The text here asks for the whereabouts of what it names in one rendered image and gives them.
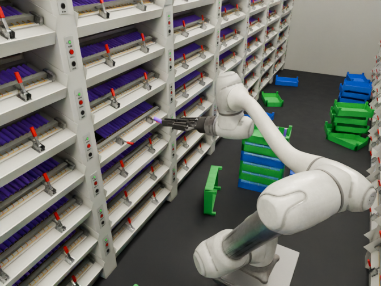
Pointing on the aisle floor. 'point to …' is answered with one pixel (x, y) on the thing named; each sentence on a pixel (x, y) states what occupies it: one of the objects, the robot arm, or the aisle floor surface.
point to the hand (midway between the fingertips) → (169, 122)
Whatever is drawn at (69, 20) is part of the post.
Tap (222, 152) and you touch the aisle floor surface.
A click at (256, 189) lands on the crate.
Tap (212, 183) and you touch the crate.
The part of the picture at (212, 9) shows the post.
